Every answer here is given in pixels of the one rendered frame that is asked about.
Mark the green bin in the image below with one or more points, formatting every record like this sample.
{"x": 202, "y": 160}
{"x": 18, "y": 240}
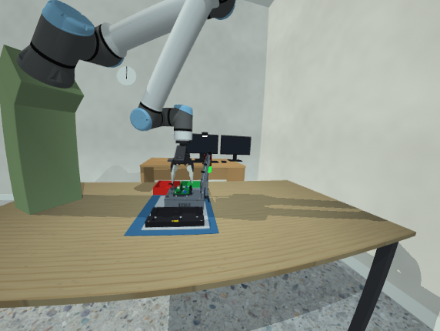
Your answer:
{"x": 195, "y": 184}

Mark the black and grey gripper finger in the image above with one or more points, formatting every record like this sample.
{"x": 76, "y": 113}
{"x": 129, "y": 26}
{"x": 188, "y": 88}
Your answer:
{"x": 174, "y": 167}
{"x": 190, "y": 168}

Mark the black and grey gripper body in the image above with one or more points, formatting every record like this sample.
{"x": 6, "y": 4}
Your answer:
{"x": 187, "y": 155}

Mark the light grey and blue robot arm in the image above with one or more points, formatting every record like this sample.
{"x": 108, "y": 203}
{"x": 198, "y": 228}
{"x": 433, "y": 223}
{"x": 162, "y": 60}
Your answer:
{"x": 63, "y": 36}

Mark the red bin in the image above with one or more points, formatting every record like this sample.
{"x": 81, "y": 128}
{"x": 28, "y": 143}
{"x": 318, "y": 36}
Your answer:
{"x": 164, "y": 187}

